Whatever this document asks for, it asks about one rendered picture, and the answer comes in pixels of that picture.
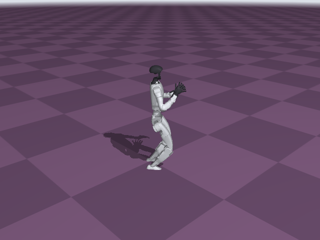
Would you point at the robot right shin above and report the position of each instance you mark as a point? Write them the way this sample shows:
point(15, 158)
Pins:
point(163, 155)

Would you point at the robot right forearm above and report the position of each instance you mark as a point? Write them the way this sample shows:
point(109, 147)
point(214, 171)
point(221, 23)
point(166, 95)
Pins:
point(168, 104)

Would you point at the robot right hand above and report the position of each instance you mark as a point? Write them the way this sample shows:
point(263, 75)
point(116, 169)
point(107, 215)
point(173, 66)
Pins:
point(178, 90)

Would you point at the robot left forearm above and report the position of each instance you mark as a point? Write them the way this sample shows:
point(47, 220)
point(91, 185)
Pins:
point(167, 95)

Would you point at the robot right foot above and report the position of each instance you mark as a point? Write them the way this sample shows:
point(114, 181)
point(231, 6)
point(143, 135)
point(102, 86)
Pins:
point(153, 168)

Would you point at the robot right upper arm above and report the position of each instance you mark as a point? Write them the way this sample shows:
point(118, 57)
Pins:
point(158, 95)

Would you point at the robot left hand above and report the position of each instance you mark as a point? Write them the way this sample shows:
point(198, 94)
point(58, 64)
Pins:
point(184, 90)

